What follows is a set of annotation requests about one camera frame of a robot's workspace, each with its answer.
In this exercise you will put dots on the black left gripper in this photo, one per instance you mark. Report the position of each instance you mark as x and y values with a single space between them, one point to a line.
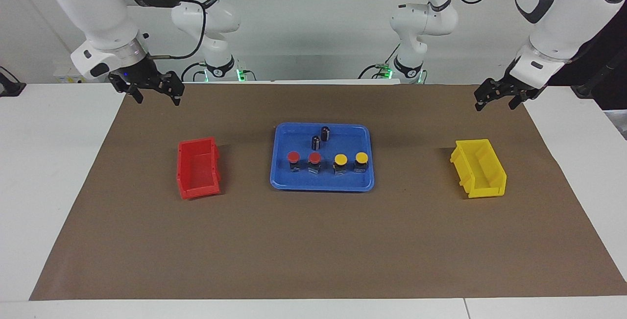
514 86

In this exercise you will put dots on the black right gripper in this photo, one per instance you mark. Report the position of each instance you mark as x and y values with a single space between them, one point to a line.
142 76

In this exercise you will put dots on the yellow push button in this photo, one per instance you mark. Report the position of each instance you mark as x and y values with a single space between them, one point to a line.
340 159
361 157

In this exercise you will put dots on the red push button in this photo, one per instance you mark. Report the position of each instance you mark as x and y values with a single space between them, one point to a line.
293 157
315 157

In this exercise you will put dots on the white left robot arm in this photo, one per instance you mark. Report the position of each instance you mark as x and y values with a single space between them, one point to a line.
563 15

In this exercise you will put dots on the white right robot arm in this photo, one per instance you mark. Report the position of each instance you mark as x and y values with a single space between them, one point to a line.
98 10

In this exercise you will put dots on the yellow plastic bin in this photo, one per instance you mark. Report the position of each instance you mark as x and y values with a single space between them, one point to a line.
482 167

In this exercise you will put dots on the red plastic bin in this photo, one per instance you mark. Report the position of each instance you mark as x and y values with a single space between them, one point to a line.
198 169

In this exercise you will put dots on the white power strip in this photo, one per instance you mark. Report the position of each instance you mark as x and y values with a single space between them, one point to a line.
68 76

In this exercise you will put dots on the black equipment stand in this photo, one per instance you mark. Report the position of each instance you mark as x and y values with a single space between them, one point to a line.
612 64

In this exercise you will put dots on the black table clamp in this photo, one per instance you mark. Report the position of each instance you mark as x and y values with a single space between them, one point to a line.
10 86

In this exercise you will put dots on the blue plastic tray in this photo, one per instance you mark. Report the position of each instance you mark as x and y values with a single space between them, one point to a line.
352 137

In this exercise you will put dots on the black cylindrical capacitor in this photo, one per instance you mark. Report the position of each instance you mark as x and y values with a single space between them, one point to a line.
325 134
316 143

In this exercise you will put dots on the brown paper mat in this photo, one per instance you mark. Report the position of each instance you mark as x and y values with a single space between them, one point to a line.
313 240

